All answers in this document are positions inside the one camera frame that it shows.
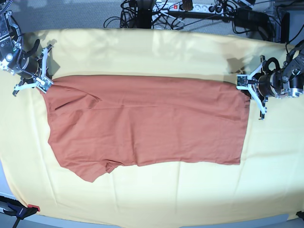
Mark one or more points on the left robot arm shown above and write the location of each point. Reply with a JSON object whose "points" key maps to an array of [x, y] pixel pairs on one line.
{"points": [[286, 80]]}

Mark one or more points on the black box at right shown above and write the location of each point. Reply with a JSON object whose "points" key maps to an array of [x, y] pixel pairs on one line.
{"points": [[285, 27]]}

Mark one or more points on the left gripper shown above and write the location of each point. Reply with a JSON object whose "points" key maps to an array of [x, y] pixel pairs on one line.
{"points": [[265, 85]]}

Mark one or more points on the white power strip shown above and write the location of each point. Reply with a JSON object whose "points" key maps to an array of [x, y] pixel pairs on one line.
{"points": [[197, 9]]}

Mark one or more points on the black clamp at right edge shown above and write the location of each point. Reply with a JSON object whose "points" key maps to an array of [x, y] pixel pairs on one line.
{"points": [[300, 214]]}

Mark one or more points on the blue black bar clamp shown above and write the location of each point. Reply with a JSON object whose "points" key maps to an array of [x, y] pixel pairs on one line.
{"points": [[14, 208]]}

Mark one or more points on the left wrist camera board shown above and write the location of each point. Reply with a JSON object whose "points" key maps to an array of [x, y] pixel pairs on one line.
{"points": [[242, 82]]}

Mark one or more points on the terracotta orange T-shirt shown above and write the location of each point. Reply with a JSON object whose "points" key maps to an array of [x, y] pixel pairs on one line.
{"points": [[98, 123]]}

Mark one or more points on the pale yellow table cloth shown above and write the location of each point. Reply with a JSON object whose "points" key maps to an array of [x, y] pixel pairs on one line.
{"points": [[268, 182]]}

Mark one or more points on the black power adapter brick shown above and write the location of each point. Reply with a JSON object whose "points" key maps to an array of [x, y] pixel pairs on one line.
{"points": [[247, 18]]}

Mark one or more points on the black central stand post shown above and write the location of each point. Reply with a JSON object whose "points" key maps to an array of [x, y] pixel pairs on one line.
{"points": [[144, 14]]}

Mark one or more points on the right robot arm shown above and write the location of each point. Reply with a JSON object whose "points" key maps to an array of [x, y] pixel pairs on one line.
{"points": [[13, 57]]}

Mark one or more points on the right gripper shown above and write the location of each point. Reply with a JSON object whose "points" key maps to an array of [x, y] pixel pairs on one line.
{"points": [[28, 65]]}

